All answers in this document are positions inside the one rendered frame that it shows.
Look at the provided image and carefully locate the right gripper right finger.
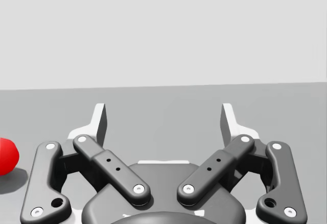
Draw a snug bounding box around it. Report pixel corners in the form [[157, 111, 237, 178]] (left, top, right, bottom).
[[176, 103, 309, 224]]

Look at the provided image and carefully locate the red ball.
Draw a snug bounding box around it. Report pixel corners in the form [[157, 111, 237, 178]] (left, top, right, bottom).
[[0, 137, 20, 176]]

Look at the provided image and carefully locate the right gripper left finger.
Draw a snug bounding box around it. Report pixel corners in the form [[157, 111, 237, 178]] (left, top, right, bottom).
[[19, 103, 152, 224]]

